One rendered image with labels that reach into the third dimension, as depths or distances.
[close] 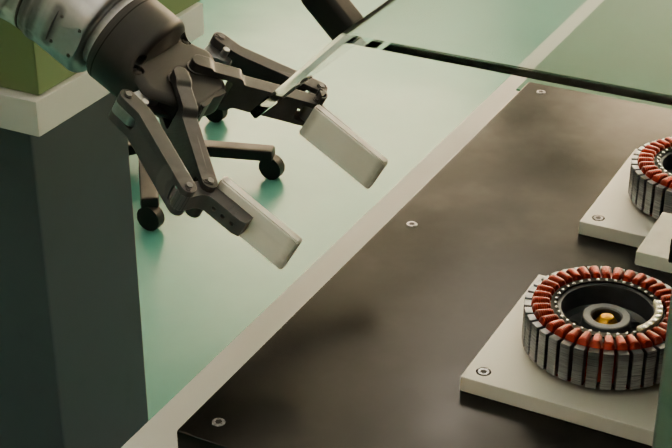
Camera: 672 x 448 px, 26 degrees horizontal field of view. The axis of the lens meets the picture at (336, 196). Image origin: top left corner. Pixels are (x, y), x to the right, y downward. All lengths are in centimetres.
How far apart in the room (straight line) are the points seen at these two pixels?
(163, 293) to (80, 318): 82
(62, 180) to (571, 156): 63
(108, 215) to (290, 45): 189
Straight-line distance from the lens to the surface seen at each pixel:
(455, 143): 137
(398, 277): 111
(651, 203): 118
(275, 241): 100
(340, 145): 111
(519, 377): 98
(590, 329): 97
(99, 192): 174
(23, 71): 150
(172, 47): 109
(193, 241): 273
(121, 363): 188
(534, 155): 130
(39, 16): 108
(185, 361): 239
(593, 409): 96
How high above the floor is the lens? 134
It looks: 28 degrees down
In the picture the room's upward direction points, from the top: straight up
